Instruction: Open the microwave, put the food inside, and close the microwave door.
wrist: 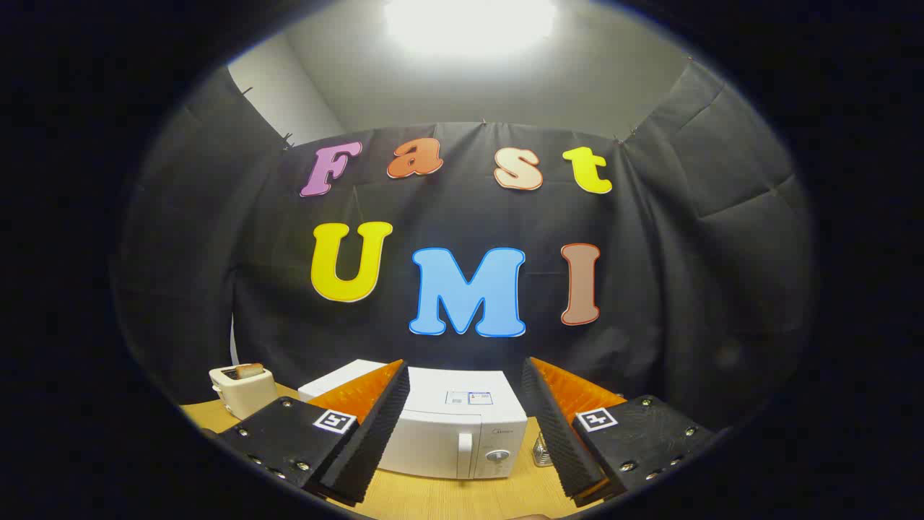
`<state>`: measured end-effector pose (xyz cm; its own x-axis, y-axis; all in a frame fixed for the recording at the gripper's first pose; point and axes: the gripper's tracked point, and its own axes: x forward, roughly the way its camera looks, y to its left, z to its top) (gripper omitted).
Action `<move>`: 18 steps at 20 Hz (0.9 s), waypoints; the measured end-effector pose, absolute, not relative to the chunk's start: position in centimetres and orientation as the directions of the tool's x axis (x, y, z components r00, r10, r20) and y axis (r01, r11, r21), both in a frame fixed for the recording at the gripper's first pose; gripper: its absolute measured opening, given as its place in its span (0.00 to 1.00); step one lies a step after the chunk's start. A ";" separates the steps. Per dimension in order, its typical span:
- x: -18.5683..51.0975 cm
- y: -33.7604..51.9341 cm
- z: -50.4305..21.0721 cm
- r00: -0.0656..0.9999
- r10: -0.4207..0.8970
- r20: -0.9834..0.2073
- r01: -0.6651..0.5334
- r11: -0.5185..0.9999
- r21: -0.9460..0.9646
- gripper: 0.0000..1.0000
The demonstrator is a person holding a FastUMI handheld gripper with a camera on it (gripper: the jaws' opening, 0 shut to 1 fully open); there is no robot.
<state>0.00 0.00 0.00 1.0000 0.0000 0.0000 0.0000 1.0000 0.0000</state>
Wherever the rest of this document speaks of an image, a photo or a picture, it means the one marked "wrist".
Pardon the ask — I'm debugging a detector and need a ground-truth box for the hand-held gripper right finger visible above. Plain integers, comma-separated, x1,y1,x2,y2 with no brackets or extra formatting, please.
520,357,716,507

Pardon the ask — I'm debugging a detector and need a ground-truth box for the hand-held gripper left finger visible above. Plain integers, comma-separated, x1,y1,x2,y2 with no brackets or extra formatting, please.
215,359,411,506

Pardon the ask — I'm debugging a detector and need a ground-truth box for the white microwave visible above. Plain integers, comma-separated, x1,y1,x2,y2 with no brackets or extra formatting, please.
298,359,528,480

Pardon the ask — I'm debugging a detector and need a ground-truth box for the white toaster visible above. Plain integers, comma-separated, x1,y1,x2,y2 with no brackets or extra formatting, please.
209,363,279,421

